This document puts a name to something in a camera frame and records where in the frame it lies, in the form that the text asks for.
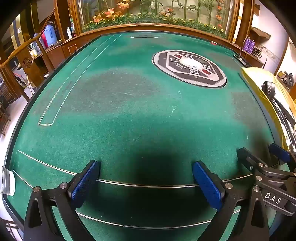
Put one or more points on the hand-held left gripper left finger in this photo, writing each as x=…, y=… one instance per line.
x=84, y=183

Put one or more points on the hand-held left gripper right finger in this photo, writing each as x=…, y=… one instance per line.
x=208, y=185

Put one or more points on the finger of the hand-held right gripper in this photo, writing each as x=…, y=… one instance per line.
x=280, y=153
x=246, y=157

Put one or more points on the yellow rimmed white tray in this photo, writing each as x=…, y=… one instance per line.
x=252, y=76

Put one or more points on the clear glass jar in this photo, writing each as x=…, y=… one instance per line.
x=8, y=183

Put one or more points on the purple bottle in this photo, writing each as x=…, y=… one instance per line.
x=246, y=45
x=252, y=46

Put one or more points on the small red white object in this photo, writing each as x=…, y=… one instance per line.
x=213, y=42

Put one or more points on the round mahjong table control panel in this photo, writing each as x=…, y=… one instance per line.
x=166, y=62

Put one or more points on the wooden chair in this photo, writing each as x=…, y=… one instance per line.
x=30, y=64

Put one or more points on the wooden divider cabinet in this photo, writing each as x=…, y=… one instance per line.
x=57, y=52

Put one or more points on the grey water jug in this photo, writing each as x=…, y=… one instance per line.
x=37, y=41

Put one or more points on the white squeeze bottle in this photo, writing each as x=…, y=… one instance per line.
x=69, y=33

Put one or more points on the blue thermos jug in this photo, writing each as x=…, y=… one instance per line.
x=49, y=34

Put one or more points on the artificial flower display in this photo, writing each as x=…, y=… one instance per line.
x=138, y=14

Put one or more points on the wooden wall shelf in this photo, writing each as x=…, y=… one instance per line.
x=261, y=33

